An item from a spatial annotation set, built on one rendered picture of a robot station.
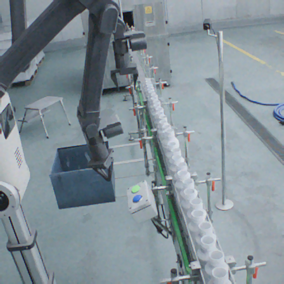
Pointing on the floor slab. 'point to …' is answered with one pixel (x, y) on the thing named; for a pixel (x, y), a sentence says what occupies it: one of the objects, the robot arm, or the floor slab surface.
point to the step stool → (40, 106)
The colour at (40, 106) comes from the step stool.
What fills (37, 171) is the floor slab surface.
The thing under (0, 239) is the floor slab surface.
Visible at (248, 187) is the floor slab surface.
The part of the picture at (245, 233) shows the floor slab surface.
